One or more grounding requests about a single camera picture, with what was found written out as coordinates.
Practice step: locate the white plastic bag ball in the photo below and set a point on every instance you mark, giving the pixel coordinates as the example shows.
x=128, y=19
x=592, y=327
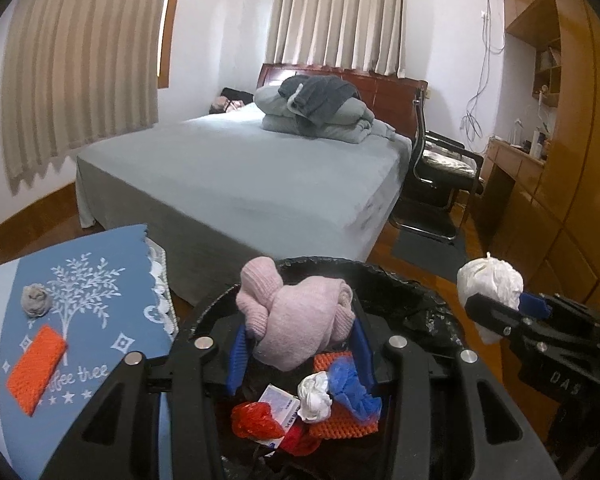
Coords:
x=490, y=280

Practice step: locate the white cloth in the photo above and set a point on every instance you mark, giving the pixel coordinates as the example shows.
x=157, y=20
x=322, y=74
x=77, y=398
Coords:
x=312, y=397

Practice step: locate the red plastic bag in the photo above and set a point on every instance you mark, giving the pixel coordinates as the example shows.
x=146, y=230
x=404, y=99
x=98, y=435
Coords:
x=252, y=420

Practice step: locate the large orange foam net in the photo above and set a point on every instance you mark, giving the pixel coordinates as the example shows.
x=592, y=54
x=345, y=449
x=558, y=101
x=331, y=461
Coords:
x=345, y=427

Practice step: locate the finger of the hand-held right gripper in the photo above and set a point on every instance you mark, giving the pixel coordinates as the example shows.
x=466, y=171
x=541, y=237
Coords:
x=492, y=315
x=535, y=305

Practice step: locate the wooden desk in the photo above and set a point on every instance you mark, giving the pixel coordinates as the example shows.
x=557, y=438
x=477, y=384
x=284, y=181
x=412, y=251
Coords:
x=510, y=165

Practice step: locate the dark grey floor mat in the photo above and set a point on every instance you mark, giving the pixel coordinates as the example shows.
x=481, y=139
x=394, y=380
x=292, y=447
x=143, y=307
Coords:
x=425, y=255

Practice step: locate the black bag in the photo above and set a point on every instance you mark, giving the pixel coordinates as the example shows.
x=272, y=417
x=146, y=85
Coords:
x=230, y=100

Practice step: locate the trash bin with black liner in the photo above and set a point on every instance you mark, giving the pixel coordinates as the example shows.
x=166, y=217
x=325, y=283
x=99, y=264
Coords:
x=420, y=305

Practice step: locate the dark grey clothes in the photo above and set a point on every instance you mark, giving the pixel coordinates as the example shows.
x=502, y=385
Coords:
x=320, y=92

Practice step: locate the white printed cardboard box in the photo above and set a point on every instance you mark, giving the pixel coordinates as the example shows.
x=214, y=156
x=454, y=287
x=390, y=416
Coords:
x=280, y=405

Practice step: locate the bed with grey sheet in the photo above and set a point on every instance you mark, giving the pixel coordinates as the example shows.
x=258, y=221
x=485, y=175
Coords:
x=250, y=175

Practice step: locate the beige curtain beside bed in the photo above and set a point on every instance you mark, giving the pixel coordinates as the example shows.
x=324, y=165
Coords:
x=80, y=60

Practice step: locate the pink sock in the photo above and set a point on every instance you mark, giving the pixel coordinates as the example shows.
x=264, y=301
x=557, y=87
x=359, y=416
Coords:
x=300, y=320

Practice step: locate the red wooden headboard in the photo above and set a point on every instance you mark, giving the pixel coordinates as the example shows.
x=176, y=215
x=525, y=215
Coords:
x=390, y=100

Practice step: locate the small orange foam net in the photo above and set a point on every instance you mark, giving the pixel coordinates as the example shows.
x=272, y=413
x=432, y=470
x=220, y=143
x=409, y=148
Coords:
x=35, y=370

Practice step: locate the grey crumpled fabric ball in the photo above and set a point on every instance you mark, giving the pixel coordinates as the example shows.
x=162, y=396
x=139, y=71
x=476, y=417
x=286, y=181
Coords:
x=35, y=300

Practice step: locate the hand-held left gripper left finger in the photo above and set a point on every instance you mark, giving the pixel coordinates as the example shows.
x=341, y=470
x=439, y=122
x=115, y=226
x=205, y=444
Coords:
x=237, y=360

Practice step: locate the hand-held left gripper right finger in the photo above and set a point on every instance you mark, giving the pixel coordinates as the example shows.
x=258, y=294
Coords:
x=362, y=355

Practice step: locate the black office chair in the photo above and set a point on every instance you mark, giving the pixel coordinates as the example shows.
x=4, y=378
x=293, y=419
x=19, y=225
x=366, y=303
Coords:
x=445, y=165

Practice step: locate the beige curtain behind headboard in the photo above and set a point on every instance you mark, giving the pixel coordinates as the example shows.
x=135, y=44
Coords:
x=340, y=15

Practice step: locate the folded grey duvet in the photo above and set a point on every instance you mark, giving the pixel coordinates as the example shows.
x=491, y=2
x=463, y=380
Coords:
x=280, y=115

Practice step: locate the wooden wall cabinet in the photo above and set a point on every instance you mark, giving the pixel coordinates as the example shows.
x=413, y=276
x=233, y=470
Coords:
x=580, y=135

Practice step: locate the white bottle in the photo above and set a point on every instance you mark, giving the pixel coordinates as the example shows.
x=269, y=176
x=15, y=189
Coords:
x=536, y=142

